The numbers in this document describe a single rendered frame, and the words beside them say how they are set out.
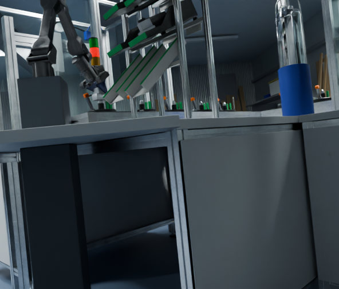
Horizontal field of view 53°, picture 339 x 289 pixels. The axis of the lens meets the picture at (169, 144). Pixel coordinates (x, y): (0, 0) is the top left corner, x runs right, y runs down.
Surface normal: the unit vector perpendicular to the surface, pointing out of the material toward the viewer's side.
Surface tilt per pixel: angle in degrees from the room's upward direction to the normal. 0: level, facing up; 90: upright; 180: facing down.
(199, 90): 90
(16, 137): 90
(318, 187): 90
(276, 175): 90
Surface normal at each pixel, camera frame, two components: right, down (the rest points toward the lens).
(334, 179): -0.72, 0.07
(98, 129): 0.11, -0.02
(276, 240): 0.69, -0.07
